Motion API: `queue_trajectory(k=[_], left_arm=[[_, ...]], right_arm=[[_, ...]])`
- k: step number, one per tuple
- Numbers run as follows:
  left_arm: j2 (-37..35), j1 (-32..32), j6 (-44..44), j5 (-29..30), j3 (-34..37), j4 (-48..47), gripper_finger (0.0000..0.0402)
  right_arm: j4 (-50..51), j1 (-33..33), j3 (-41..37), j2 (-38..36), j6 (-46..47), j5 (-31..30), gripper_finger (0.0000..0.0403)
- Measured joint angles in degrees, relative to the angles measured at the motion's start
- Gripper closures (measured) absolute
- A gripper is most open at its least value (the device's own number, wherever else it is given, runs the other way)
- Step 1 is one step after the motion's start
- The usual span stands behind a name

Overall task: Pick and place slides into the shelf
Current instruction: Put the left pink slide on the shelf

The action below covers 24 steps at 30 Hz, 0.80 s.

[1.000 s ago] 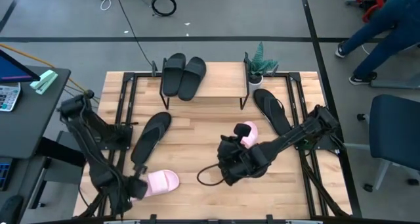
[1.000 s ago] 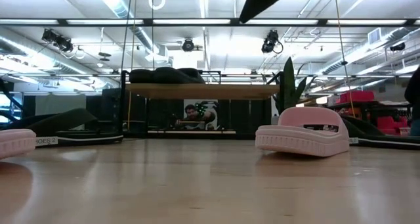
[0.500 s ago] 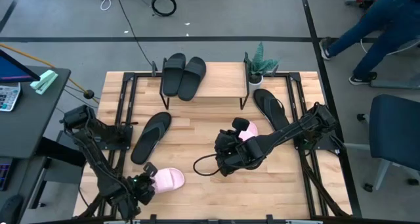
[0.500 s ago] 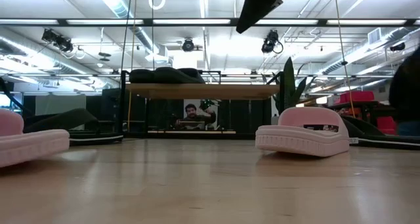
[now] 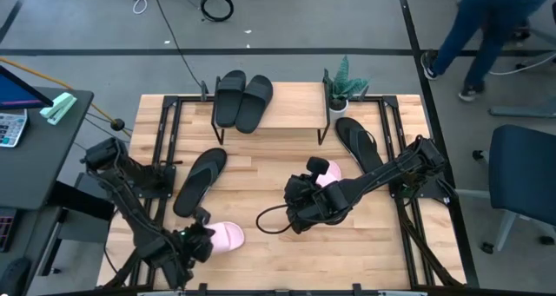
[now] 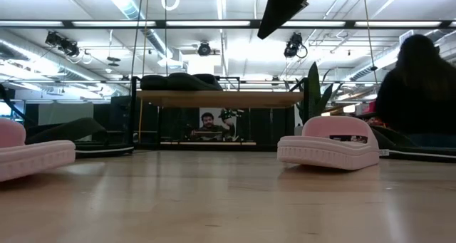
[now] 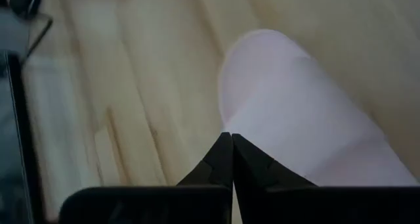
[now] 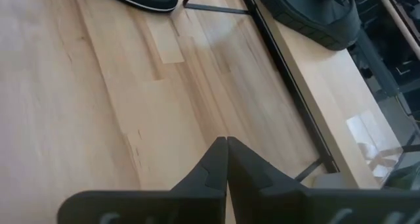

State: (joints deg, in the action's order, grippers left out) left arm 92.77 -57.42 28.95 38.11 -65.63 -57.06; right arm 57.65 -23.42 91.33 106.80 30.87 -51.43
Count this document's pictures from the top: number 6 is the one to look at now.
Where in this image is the wooden shelf with black frame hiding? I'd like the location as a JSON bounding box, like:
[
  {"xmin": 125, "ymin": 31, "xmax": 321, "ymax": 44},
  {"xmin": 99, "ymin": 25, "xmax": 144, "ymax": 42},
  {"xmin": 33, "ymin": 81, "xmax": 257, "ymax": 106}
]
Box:
[{"xmin": 130, "ymin": 75, "xmax": 304, "ymax": 151}]

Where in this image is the black slide sandal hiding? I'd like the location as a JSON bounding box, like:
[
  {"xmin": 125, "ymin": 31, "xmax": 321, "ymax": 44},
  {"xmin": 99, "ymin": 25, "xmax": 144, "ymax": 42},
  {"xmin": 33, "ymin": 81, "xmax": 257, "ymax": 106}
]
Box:
[
  {"xmin": 256, "ymin": 0, "xmax": 325, "ymax": 40},
  {"xmin": 140, "ymin": 72, "xmax": 224, "ymax": 92}
]

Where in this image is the pink slide sandal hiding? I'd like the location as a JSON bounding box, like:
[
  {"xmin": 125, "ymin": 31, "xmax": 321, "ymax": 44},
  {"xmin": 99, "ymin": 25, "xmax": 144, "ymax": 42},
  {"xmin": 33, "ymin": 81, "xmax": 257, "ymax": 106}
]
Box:
[
  {"xmin": 0, "ymin": 117, "xmax": 77, "ymax": 183},
  {"xmin": 276, "ymin": 115, "xmax": 380, "ymax": 172}
]

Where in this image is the black flip-flop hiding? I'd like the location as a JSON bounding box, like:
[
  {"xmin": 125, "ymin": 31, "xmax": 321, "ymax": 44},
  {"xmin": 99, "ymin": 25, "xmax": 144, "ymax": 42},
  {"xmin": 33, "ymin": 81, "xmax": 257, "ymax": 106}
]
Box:
[
  {"xmin": 24, "ymin": 117, "xmax": 135, "ymax": 159},
  {"xmin": 370, "ymin": 125, "xmax": 456, "ymax": 164}
]

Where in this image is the person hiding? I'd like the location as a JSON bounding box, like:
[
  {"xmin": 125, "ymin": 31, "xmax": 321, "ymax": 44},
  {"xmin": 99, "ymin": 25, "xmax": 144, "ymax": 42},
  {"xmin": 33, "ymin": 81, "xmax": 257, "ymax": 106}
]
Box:
[
  {"xmin": 375, "ymin": 33, "xmax": 456, "ymax": 148},
  {"xmin": 188, "ymin": 111, "xmax": 238, "ymax": 143}
]

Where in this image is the black ceiling spotlight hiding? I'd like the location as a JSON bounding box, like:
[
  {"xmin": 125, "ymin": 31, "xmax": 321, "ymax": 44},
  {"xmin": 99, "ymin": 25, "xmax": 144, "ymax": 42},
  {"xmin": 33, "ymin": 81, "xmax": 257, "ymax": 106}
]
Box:
[
  {"xmin": 45, "ymin": 31, "xmax": 81, "ymax": 58},
  {"xmin": 284, "ymin": 31, "xmax": 309, "ymax": 59},
  {"xmin": 197, "ymin": 41, "xmax": 212, "ymax": 57}
]

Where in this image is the green plant in white pot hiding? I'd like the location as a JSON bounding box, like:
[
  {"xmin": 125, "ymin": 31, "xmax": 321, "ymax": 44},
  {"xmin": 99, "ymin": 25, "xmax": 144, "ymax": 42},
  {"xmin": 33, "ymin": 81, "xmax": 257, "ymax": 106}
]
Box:
[{"xmin": 284, "ymin": 61, "xmax": 343, "ymax": 135}]

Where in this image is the white hanging ring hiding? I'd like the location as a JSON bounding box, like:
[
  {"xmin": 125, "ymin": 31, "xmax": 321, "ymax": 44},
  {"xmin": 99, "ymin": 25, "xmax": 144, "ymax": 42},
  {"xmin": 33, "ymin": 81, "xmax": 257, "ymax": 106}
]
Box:
[{"xmin": 160, "ymin": 0, "xmax": 180, "ymax": 12}]

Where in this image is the silver ventilation duct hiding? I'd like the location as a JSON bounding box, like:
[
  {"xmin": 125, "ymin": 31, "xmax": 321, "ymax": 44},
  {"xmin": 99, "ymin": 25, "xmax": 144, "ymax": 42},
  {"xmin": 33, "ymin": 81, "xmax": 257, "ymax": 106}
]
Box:
[{"xmin": 99, "ymin": 0, "xmax": 174, "ymax": 58}]

